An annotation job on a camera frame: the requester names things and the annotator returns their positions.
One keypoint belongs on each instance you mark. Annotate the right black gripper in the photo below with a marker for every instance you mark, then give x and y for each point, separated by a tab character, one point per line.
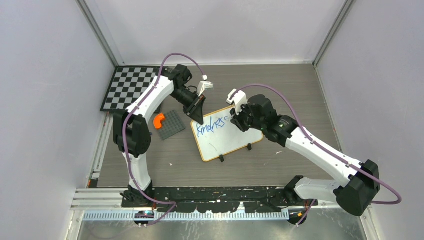
238	119

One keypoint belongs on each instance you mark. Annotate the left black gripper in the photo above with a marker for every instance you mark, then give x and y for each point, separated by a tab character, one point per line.
194	111

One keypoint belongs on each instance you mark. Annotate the yellow framed whiteboard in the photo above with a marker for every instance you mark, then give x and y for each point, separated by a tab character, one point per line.
219	137

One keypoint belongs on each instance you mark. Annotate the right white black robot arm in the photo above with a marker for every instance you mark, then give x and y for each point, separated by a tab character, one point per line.
350	187

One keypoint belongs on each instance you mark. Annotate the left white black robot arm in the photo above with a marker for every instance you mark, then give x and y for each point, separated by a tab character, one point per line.
130	126

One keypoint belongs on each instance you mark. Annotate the grey studded baseplate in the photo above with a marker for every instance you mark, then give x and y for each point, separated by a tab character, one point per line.
171	125

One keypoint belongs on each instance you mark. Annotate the orange curved block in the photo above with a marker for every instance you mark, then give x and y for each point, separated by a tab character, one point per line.
158	121

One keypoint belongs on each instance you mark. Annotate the black white checkerboard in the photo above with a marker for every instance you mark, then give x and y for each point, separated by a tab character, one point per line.
127	84

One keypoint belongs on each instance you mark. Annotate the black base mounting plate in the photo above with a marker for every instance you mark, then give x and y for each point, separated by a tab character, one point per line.
218	200

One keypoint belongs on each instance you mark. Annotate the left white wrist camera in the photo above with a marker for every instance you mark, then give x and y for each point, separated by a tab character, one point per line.
204	85

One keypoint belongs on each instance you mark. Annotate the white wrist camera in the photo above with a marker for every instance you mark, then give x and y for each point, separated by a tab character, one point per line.
238	98
204	85

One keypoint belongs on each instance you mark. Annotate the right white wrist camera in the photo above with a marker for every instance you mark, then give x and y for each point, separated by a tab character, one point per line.
238	98

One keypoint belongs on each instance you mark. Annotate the aluminium frame rail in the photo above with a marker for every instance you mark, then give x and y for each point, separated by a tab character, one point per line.
100	204

